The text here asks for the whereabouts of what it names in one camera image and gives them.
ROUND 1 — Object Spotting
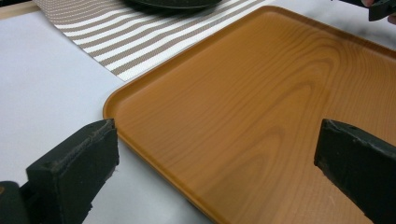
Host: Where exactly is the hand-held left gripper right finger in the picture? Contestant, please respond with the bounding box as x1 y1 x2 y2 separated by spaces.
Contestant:
313 118 396 224

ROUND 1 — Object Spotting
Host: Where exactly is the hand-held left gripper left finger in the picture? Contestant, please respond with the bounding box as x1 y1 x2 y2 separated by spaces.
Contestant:
25 118 120 224

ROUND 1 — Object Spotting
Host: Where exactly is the wood-grain brown tray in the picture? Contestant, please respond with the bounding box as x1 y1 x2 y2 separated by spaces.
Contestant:
103 5 396 224

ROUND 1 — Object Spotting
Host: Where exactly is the striped woven placemat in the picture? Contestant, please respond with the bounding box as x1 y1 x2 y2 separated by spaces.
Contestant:
32 0 276 83

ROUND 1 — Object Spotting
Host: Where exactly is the dark round dish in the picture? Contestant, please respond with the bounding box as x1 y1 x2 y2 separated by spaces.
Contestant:
122 0 223 11

